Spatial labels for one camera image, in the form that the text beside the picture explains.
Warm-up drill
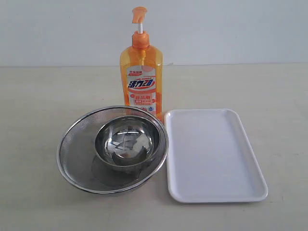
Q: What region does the steel mesh colander basket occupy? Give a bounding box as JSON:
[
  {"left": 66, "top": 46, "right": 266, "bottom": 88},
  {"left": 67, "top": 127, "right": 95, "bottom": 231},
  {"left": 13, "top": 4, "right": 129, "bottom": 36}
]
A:
[{"left": 57, "top": 106, "right": 168, "bottom": 194}]

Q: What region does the small stainless steel bowl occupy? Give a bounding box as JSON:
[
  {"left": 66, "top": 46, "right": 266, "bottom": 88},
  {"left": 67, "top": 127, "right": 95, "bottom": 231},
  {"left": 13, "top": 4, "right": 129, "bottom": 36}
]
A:
[{"left": 94, "top": 115, "right": 161, "bottom": 173}]

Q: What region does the orange dish soap pump bottle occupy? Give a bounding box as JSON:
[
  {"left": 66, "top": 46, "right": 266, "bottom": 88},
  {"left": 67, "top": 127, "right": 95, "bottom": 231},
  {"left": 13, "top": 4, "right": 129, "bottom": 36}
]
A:
[{"left": 120, "top": 6, "right": 163, "bottom": 120}]

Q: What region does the white rectangular plastic tray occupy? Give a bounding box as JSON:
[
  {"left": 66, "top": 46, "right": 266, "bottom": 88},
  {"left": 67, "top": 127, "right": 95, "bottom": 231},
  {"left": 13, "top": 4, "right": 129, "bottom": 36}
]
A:
[{"left": 165, "top": 108, "right": 268, "bottom": 203}]

